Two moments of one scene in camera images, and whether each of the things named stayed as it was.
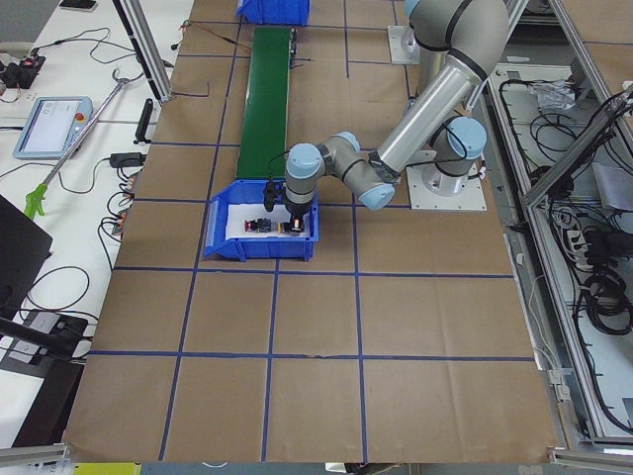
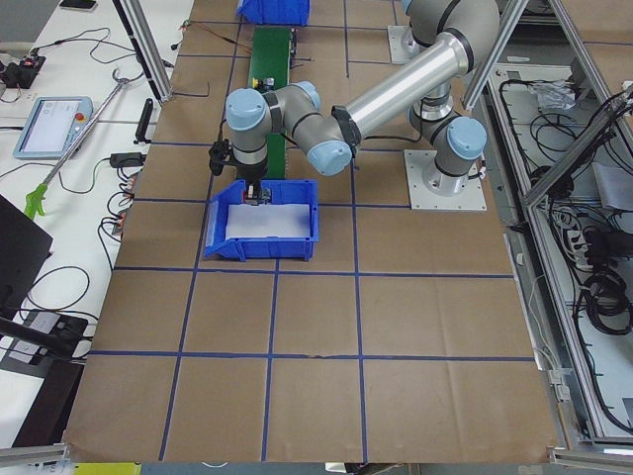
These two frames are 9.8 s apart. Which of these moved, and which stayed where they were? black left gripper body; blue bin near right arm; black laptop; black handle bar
Moved: black left gripper body
Stayed: blue bin near right arm; black laptop; black handle bar
